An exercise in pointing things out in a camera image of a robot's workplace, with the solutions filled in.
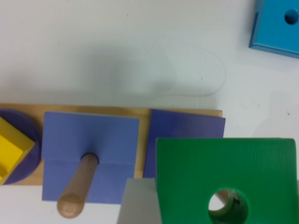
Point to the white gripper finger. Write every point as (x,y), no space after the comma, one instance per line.
(140,204)

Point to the green square block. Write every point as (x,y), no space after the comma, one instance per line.
(227,181)

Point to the dark purple square block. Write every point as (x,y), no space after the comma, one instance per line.
(171,124)

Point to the light purple square block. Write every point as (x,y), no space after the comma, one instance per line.
(67,137)

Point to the yellow block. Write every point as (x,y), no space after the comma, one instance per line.
(14,147)

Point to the blue square block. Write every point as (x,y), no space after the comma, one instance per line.
(276,27)

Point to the middle wooden peg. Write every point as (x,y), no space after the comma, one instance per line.
(72,200)

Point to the purple round disc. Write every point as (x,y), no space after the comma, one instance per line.
(27,126)

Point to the wooden peg board base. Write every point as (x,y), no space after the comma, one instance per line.
(36,113)

